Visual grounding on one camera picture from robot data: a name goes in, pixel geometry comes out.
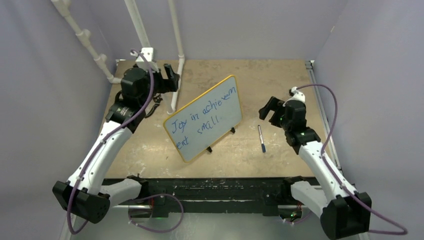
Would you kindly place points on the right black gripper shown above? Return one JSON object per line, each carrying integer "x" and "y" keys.
{"x": 275, "y": 104}

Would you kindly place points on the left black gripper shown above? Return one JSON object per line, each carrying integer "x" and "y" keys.
{"x": 167, "y": 85}

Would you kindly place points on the black handled pliers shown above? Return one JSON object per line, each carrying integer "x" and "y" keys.
{"x": 157, "y": 101}

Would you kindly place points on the whiteboard marker pen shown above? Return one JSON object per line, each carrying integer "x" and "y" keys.
{"x": 263, "y": 147}

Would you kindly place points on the yellow framed whiteboard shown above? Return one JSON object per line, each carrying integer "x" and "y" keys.
{"x": 203, "y": 121}

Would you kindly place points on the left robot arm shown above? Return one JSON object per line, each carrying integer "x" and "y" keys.
{"x": 84, "y": 194}

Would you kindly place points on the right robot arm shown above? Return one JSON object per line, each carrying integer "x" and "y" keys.
{"x": 341, "y": 209}

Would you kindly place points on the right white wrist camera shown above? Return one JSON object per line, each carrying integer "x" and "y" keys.
{"x": 295, "y": 95}

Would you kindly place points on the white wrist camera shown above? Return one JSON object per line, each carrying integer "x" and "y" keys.
{"x": 295, "y": 95}
{"x": 149, "y": 59}

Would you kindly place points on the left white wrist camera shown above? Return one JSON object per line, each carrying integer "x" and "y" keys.
{"x": 149, "y": 59}

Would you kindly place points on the aluminium table frame rail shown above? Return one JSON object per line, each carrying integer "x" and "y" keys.
{"x": 331, "y": 146}

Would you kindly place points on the white PVC pipe frame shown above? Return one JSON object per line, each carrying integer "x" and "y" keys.
{"x": 134, "y": 34}

